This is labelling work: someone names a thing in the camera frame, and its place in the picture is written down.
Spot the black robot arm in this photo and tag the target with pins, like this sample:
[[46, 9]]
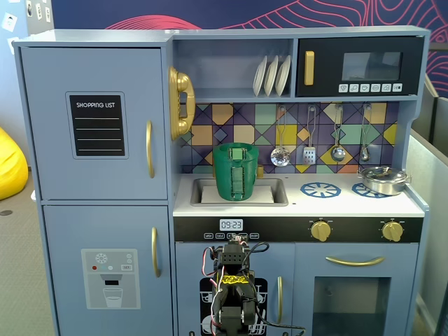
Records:
[[234, 259]]

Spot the steel pot lid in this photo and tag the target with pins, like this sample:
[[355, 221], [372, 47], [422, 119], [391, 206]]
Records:
[[381, 174]]

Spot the green plastic container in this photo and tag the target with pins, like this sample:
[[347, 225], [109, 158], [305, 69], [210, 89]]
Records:
[[222, 175]]

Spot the gold faucet knob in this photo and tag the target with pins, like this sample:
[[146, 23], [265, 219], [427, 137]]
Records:
[[260, 171]]

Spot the metal skimmer spoon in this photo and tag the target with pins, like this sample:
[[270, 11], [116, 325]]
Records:
[[280, 157]]

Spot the grey toy sink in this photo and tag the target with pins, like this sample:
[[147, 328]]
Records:
[[278, 190]]

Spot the metal slotted spatula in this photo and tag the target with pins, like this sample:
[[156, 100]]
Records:
[[309, 155]]

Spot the white toy plate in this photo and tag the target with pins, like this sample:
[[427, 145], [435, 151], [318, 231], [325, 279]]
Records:
[[283, 75], [270, 77], [259, 78]]

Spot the gold toy telephone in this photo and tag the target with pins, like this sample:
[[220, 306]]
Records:
[[175, 84]]

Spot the metal ladle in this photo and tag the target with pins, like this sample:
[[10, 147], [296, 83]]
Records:
[[338, 154]]

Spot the gold stove knob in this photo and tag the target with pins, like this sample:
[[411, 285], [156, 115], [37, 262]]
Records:
[[392, 231], [320, 231]]

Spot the blue dishwasher door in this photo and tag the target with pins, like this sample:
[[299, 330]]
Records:
[[185, 280]]

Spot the black shopping list board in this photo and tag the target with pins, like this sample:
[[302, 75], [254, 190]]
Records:
[[98, 147]]

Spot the small metal spoon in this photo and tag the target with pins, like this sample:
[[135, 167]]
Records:
[[364, 154]]

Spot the black microwave door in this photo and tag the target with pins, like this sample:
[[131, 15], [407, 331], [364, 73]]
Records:
[[329, 70]]

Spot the blue oven door with window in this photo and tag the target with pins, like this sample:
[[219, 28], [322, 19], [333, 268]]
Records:
[[304, 297]]

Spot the steel toy pot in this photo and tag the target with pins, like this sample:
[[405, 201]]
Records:
[[385, 188]]

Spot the blue freezer door with dispenser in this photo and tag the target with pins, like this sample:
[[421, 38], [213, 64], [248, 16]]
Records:
[[70, 227]]

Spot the large blue fridge door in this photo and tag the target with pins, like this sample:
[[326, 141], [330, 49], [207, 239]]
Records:
[[45, 122]]

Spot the blue toy kitchen unit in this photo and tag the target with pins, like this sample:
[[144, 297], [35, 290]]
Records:
[[350, 31]]

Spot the grey office partition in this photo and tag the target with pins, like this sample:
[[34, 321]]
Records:
[[430, 175]]

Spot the yellow beanbag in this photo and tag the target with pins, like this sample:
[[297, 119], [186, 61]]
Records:
[[10, 164]]

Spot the white paper wall picture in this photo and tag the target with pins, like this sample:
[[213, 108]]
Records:
[[9, 21]]

